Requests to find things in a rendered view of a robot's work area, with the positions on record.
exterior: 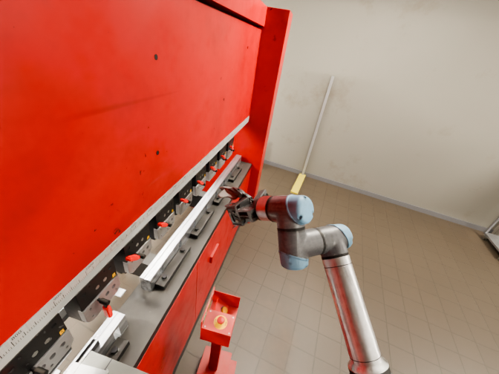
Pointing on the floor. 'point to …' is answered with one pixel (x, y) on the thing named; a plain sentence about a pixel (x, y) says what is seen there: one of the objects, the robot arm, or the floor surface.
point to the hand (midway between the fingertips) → (228, 205)
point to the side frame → (261, 97)
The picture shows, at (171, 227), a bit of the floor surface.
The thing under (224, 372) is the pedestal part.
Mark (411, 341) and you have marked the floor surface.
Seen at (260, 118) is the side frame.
